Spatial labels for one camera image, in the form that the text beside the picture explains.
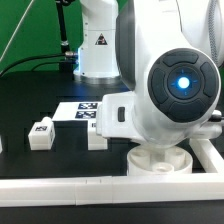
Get black cable upper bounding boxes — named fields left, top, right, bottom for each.
left=0, top=51, right=78, bottom=75

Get black cable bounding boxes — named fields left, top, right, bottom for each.
left=31, top=59, right=78, bottom=72
left=0, top=51, right=78, bottom=75

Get white marker sheet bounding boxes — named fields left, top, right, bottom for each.
left=52, top=102, right=101, bottom=121

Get thin white rod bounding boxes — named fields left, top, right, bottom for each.
left=0, top=0, right=36, bottom=63

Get white part left edge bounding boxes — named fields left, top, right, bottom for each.
left=0, top=136, right=3, bottom=154

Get black vertical hose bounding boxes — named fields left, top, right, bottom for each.
left=54, top=0, right=71, bottom=54

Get black cable lower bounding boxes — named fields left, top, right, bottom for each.
left=31, top=59, right=78, bottom=72

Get white L-shaped fence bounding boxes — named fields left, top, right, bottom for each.
left=0, top=139, right=224, bottom=207

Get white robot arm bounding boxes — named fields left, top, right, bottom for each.
left=74, top=0, right=224, bottom=148

